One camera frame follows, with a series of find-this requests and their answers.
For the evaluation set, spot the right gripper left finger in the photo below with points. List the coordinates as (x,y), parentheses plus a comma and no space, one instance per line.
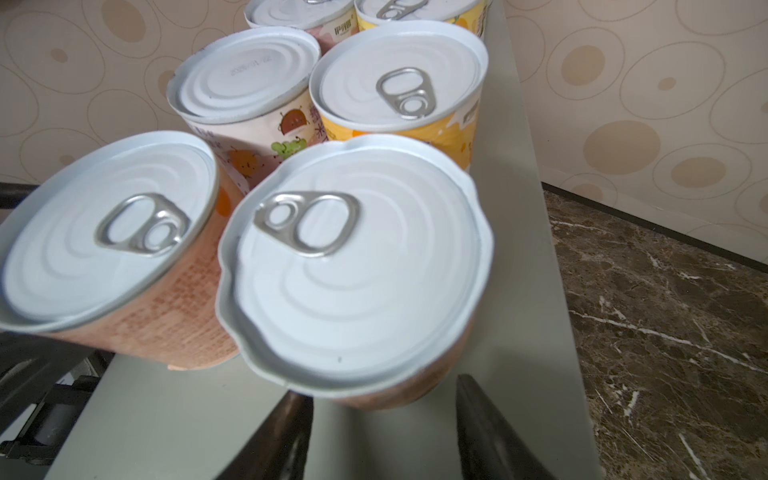
(279,447)

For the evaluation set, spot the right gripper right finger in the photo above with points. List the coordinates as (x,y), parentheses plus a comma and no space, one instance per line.
(489,447)

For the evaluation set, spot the orange label can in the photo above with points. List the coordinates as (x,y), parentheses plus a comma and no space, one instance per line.
(119,251)

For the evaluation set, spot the pink label can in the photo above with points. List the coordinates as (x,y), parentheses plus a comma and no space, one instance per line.
(247,95)
(330,22)

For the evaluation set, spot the yellow label can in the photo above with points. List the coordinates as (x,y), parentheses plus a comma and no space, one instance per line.
(418,79)
(468,14)

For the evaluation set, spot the grey metal cabinet box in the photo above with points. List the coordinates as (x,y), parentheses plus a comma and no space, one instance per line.
(145,421)

